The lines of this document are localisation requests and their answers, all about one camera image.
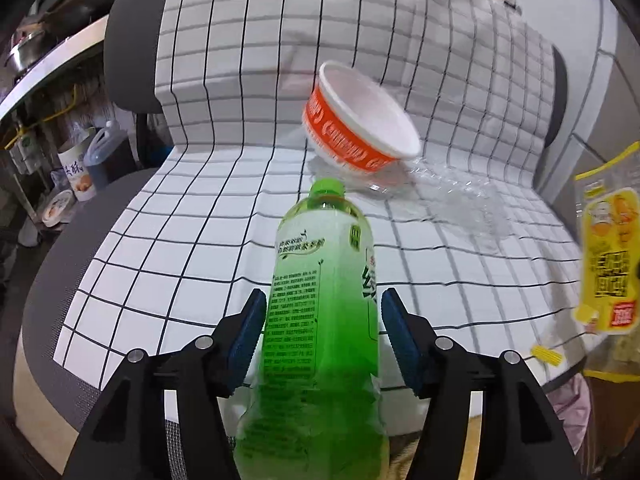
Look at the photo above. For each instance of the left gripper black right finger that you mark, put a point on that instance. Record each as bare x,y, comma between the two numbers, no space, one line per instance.
520,437

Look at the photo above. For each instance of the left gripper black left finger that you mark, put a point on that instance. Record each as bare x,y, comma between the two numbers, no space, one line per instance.
125,434

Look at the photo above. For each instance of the green tea plastic bottle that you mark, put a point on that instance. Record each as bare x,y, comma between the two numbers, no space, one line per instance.
315,406

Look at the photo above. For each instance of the yellow snack packet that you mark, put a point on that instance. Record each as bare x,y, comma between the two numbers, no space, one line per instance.
607,205

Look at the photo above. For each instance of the pink trash bag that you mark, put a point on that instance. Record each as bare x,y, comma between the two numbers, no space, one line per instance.
572,404

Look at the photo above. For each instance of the steel kitchen shelf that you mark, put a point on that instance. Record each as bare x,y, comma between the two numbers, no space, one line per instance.
83,44

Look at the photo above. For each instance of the dark grey office chair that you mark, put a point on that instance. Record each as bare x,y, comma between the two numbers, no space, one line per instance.
100,209

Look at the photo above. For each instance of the white black grid cloth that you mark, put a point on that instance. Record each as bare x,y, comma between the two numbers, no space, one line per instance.
300,159

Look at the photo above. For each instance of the clear plastic wrapper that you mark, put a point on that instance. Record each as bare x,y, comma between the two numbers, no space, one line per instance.
424,191

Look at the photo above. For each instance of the blue capped jug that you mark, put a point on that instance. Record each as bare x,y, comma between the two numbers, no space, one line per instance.
109,156

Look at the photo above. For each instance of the orange white paper bowl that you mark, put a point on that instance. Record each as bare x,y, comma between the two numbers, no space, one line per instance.
356,125

